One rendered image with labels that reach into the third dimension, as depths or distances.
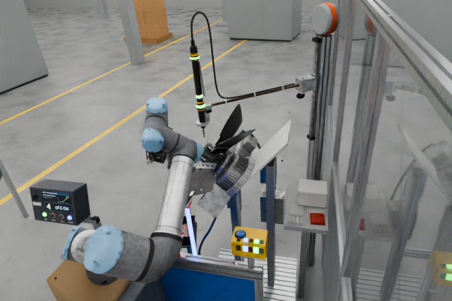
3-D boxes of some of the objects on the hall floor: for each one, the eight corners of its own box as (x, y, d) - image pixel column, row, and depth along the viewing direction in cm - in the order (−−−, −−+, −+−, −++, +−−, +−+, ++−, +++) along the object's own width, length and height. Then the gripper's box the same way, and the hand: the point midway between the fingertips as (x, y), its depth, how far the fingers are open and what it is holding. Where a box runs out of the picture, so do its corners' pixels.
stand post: (245, 278, 253) (239, 186, 208) (243, 289, 245) (236, 195, 200) (239, 277, 254) (232, 185, 209) (237, 287, 246) (229, 194, 201)
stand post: (274, 283, 247) (275, 157, 191) (274, 293, 240) (273, 166, 183) (269, 282, 248) (267, 156, 192) (267, 293, 241) (266, 165, 184)
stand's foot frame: (296, 265, 259) (296, 259, 255) (293, 322, 220) (294, 316, 216) (220, 254, 274) (220, 248, 270) (205, 306, 235) (204, 299, 231)
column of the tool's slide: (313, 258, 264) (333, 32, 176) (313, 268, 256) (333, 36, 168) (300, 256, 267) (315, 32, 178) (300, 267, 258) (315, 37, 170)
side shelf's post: (303, 293, 238) (309, 207, 198) (303, 298, 235) (309, 212, 194) (298, 292, 239) (303, 207, 199) (297, 297, 236) (303, 211, 195)
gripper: (134, 137, 121) (139, 172, 136) (172, 147, 119) (173, 181, 134) (144, 122, 127) (148, 157, 142) (180, 131, 125) (180, 166, 140)
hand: (163, 162), depth 139 cm, fingers open, 8 cm apart
